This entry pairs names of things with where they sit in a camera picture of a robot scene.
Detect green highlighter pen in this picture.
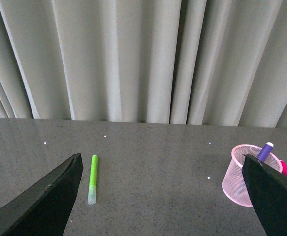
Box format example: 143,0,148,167
87,155,99,205

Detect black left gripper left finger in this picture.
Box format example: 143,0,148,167
0,153,83,236

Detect pink mesh cup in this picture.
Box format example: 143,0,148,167
222,144,284,207

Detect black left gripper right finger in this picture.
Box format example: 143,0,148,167
242,154,287,236

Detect grey pleated curtain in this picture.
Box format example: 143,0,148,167
0,0,287,128

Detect purple highlighter pen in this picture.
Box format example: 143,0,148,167
257,142,274,162

